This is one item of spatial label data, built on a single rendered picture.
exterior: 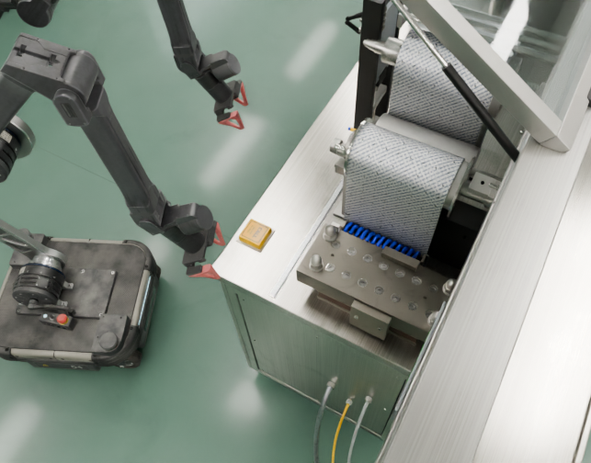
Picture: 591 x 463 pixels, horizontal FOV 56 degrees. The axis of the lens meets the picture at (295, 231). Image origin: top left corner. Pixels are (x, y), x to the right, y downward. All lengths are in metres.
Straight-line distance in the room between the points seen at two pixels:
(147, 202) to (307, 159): 0.71
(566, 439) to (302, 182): 1.09
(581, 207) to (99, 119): 0.86
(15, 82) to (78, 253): 1.61
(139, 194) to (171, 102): 2.17
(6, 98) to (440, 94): 0.91
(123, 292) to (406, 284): 1.34
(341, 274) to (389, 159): 0.32
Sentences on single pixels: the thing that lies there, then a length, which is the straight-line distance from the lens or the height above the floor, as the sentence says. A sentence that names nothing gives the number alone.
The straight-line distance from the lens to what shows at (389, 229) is 1.43.
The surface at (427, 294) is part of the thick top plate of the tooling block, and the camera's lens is 1.40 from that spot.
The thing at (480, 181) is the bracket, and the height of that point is 1.29.
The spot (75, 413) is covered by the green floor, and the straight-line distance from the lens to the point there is 2.53.
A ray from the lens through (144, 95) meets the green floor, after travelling 3.42.
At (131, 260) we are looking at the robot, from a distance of 2.45.
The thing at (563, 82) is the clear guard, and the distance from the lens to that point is 0.93.
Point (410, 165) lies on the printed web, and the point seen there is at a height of 1.30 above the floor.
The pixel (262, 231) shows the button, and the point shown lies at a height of 0.92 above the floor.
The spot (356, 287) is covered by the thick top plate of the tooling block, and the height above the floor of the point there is 1.03.
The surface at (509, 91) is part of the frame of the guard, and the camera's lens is 0.82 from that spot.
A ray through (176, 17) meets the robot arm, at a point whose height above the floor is 1.41.
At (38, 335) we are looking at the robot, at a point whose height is 0.24.
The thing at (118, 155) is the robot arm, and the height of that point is 1.48.
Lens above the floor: 2.27
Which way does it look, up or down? 58 degrees down
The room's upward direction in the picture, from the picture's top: 4 degrees counter-clockwise
